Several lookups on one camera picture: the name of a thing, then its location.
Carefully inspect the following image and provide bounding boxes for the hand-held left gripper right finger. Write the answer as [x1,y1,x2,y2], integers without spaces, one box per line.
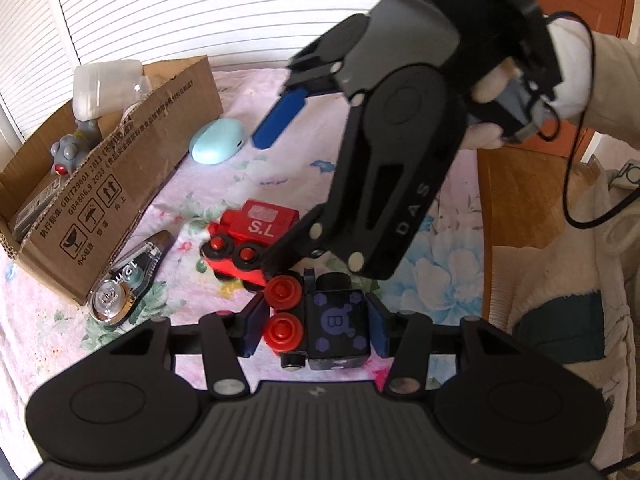
[367,294,523,396]

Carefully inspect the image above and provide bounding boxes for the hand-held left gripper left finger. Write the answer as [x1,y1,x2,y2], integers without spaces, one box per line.
[102,294,269,400]

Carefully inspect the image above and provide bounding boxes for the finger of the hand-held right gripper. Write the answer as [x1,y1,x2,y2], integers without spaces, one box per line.
[260,92,446,281]
[252,14,373,151]

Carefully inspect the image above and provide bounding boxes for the black toy train car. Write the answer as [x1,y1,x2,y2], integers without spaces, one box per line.
[262,270,373,372]

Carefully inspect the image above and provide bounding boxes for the red toy train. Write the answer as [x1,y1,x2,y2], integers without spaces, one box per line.
[200,200,300,293]

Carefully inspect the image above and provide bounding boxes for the brown cardboard box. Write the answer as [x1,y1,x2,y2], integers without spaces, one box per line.
[0,55,225,306]

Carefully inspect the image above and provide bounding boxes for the white cotton swab container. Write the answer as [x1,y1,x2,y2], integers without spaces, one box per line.
[72,59,144,122]

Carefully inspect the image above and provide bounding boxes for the grey mouse toy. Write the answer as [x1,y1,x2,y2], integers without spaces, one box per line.
[50,117,103,177]

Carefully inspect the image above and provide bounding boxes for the person's right forearm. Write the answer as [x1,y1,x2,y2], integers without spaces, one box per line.
[580,30,640,153]

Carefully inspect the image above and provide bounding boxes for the person's right hand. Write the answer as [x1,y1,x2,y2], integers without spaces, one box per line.
[462,15,596,151]

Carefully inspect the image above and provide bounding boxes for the light blue oval case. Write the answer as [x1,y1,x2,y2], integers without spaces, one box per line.
[189,117,247,165]

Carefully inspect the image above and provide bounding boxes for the pink floral cloth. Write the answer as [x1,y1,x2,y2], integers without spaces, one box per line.
[0,62,501,480]

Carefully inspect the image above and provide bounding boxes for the white louvered closet door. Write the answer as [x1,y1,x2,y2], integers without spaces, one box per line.
[50,0,386,70]
[0,0,77,147]

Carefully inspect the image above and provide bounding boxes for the clear correction tape dispenser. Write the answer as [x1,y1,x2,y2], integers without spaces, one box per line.
[89,230,176,328]

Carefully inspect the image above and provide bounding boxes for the cream blanket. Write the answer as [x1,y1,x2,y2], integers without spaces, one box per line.
[492,160,640,480]

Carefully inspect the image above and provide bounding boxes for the black cable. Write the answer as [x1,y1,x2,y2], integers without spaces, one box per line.
[542,10,640,228]

